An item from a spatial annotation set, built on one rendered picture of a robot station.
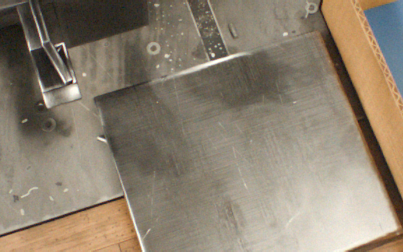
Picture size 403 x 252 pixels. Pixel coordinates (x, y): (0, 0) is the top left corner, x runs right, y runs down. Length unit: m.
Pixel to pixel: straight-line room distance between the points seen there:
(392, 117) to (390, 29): 0.10
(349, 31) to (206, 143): 0.13
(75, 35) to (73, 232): 0.14
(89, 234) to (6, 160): 0.08
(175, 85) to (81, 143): 0.08
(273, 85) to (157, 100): 0.08
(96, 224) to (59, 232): 0.03
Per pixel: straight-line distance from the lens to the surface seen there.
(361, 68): 0.63
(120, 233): 0.62
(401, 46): 0.67
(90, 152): 0.64
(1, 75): 0.67
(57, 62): 0.57
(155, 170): 0.61
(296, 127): 0.62
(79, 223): 0.62
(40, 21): 0.58
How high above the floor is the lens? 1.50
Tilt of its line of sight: 70 degrees down
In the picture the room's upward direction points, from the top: 3 degrees clockwise
